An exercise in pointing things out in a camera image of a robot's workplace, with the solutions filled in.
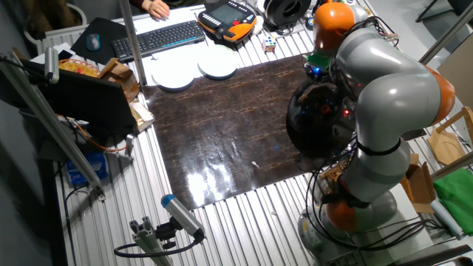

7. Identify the slanted aluminium bar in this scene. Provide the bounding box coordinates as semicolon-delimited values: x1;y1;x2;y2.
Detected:
419;2;473;66

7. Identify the black computer keyboard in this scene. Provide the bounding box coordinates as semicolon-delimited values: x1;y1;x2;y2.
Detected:
110;20;207;63

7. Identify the black filament spool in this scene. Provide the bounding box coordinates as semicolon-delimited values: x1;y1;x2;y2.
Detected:
264;0;312;27

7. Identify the black office chair base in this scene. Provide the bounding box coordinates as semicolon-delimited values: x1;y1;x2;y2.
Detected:
415;0;473;23

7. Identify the black laptop screen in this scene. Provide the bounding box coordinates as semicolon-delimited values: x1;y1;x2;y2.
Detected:
21;58;138;137

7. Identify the green cloth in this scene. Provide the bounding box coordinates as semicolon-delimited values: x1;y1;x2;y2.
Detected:
432;168;473;236

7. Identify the orange black teach pendant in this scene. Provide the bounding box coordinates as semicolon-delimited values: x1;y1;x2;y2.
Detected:
197;0;258;44

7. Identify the person's bare hand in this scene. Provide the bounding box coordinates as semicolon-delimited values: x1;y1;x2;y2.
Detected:
141;0;171;19

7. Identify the white gold paper packet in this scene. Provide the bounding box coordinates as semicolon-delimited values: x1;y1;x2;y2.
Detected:
129;101;156;132

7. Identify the short aluminium profile stub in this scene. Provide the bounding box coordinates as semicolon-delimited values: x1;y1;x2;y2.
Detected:
129;216;173;266

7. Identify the orange cable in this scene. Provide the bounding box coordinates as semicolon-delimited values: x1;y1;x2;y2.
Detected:
55;114;129;153

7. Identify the white flat box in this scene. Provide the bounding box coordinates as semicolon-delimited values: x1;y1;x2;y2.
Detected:
31;41;77;64

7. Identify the white paper roll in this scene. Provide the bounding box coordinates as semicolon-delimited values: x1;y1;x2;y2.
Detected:
430;199;465;241

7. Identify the dark brown marble mat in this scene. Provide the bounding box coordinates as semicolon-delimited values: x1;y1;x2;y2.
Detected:
142;55;428;211

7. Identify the black mouse pad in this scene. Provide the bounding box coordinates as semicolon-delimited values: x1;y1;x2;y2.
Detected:
69;17;129;67

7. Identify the aluminium profile post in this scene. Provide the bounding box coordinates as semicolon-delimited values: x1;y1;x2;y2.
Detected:
118;0;148;88

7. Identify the blue grey computer mouse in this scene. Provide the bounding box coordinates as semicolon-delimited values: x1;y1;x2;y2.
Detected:
86;33;101;52

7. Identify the green flange mount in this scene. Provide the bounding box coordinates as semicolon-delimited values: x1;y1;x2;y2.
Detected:
305;52;332;69

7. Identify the long slanted aluminium profile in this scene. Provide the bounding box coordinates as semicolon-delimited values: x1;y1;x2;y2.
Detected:
0;50;106;200

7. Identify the black gaming steering wheel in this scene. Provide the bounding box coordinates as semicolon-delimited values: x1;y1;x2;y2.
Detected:
285;78;358;163

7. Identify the wooden plate stand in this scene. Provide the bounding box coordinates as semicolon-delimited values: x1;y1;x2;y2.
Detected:
426;106;473;166

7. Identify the blue package box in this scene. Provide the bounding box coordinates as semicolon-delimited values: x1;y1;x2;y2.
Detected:
65;151;110;188

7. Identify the beige board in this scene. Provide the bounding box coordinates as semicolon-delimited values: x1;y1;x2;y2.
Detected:
436;42;473;110

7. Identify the silver camera with blue end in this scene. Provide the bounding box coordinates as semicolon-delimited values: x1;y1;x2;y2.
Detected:
160;194;206;239

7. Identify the white rounded object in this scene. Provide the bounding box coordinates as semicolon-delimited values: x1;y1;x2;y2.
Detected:
253;15;265;36

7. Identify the open brown cardboard box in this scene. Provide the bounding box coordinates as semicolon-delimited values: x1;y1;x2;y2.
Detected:
401;153;437;215

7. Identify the white round plate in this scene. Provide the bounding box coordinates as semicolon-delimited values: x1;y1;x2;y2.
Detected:
151;55;197;91
197;44;239;80

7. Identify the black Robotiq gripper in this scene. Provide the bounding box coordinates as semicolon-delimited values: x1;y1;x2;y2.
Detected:
303;61;333;83

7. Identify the black camera cable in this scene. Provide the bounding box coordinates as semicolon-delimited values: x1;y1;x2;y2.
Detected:
113;236;206;259

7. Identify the Rubik's cube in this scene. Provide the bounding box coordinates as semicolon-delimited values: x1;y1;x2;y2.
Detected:
262;35;278;53

